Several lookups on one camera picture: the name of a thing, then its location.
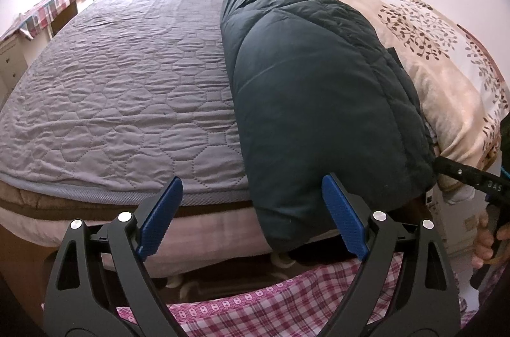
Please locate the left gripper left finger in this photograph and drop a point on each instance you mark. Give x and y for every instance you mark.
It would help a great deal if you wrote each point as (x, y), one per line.
(99, 285)

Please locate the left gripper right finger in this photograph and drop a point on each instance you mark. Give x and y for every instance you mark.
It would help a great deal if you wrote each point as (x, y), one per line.
(425, 298)

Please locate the dark green quilted jacket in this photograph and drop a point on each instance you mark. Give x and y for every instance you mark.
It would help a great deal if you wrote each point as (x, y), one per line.
(315, 92)

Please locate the pink plaid pajama clothing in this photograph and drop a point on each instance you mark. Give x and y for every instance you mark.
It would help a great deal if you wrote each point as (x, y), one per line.
(300, 306)

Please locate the person's right hand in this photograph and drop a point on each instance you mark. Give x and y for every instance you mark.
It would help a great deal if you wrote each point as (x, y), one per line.
(484, 240)

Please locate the beige leaf-print duvet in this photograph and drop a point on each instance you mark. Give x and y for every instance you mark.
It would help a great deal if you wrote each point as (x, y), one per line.
(461, 91)

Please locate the grey quilted bed cover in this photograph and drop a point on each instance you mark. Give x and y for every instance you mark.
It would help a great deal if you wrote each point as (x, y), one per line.
(128, 96)

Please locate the white drawer desk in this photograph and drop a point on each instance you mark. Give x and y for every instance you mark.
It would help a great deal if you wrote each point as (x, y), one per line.
(18, 53)

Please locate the plaid cloth on desk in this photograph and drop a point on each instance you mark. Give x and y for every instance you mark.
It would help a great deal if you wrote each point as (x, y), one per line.
(34, 21)

